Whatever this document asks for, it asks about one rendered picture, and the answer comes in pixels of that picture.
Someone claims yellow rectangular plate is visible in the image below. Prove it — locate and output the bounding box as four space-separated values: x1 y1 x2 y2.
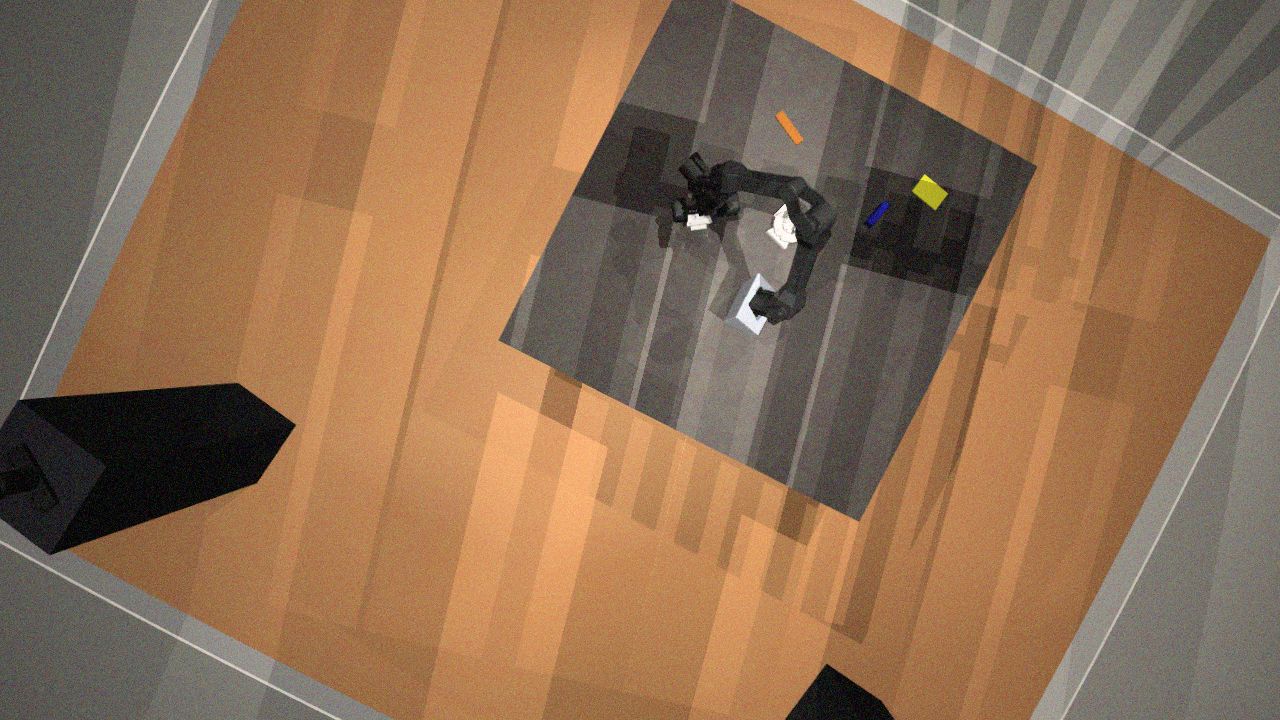
913 174 947 210

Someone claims orange flat bar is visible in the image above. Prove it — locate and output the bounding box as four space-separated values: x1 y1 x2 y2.
774 111 804 145

